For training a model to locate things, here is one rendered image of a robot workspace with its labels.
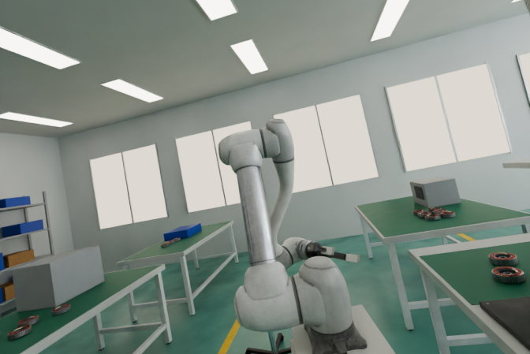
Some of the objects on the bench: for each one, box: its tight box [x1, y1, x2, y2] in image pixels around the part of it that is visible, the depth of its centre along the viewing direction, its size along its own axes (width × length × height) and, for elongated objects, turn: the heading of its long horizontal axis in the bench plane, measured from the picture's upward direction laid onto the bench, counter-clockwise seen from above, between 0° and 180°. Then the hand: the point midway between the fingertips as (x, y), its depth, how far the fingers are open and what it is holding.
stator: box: [488, 252, 518, 266], centre depth 141 cm, size 11×11×4 cm
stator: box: [491, 266, 525, 284], centre depth 125 cm, size 11×11×4 cm
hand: (344, 255), depth 110 cm, fingers open, 13 cm apart
